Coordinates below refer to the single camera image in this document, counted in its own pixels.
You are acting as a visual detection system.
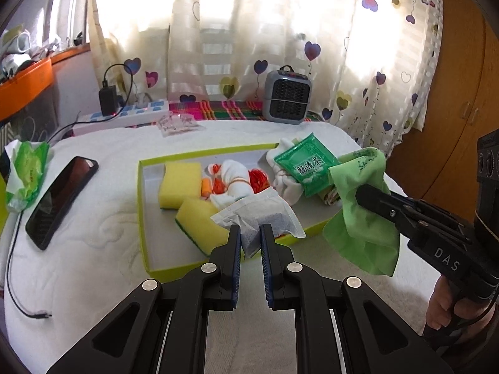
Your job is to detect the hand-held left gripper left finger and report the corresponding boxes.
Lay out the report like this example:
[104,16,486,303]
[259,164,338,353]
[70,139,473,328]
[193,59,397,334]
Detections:
[46,224,242,374]

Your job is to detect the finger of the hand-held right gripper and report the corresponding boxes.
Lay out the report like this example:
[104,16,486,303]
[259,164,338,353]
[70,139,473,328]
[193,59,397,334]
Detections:
[355,184,449,251]
[390,192,475,239]

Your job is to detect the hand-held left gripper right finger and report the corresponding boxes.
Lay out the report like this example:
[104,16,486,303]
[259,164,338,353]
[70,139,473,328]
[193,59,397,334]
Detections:
[260,224,455,374]

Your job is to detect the light green packet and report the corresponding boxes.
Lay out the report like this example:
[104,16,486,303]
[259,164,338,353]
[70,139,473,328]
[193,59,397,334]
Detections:
[322,146,400,277]

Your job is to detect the white filter pouch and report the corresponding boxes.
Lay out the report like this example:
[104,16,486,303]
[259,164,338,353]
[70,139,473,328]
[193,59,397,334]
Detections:
[211,187,307,260]

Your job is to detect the yellow sponge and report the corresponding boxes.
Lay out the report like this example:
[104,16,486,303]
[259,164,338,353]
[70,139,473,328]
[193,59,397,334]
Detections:
[175,197,230,258]
[158,161,202,210]

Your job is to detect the lime green shallow box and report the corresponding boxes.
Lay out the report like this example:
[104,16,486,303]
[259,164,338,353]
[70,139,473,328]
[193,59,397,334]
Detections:
[137,143,344,284]

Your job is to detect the red cord bundle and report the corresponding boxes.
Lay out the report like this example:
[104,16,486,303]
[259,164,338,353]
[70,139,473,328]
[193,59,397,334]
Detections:
[206,161,271,197]

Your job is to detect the green tea packet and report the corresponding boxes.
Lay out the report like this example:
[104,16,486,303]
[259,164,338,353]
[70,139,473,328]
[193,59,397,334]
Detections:
[273,132,342,199]

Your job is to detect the person's right hand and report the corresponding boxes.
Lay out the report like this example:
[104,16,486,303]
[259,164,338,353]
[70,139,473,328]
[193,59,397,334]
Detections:
[426,276,489,330]

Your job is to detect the wooden wardrobe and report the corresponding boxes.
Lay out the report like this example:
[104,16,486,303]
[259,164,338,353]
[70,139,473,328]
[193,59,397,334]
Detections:
[386,0,499,203]

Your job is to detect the small clear sachet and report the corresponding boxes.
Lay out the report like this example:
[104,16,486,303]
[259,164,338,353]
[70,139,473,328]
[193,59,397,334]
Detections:
[158,114,182,138]
[172,112,204,132]

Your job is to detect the grey portable heater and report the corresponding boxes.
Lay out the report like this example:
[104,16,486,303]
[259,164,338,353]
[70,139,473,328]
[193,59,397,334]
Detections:
[262,65,312,125]

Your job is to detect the plaid cloth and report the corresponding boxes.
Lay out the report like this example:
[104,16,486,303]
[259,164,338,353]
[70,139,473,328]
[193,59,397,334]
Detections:
[167,99,332,123]

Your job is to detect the white blue power strip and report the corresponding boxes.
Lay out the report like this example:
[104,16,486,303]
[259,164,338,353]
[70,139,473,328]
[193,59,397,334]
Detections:
[72,99,170,135]

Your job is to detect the black smartphone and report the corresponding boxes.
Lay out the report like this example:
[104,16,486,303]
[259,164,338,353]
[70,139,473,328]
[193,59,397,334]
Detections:
[25,156,99,251]

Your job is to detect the black charger adapter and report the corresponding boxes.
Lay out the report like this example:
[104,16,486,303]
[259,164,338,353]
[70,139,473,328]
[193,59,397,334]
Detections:
[99,85,119,117]

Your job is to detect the green tissue packet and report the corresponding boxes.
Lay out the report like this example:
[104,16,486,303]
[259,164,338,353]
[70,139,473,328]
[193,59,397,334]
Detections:
[5,140,51,213]

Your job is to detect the heart print curtain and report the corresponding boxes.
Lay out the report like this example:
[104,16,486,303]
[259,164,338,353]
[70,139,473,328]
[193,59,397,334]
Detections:
[88,0,445,160]

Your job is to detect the orange window sill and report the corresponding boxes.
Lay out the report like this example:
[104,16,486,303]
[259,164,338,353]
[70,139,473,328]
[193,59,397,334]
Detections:
[51,44,92,65]

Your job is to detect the pile of white packaging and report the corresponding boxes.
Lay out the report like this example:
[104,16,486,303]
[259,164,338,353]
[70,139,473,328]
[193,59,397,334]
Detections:
[0,23,63,82]

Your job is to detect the window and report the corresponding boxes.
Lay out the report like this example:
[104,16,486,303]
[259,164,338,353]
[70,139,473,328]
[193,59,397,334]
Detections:
[35,0,94,53]

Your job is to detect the black charging cable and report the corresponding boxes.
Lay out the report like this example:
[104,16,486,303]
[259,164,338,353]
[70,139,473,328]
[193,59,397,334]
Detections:
[6,63,135,320]

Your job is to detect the orange wall tray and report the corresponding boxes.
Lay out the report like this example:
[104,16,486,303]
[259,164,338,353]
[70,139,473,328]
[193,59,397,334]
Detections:
[0,56,53,121]

